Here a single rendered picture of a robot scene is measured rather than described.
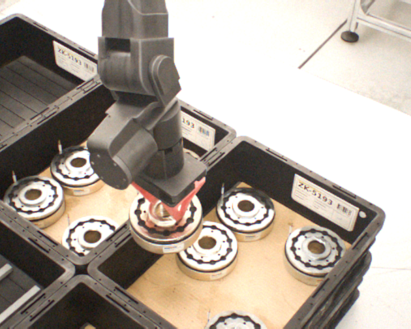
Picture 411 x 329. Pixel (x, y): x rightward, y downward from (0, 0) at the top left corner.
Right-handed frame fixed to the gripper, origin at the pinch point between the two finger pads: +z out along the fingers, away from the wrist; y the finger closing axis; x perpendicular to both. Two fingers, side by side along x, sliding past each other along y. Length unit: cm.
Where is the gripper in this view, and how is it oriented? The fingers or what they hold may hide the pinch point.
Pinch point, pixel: (166, 205)
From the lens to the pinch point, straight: 99.0
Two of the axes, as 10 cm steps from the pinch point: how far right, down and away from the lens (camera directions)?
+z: 0.2, 6.5, 7.6
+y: 7.6, 4.8, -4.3
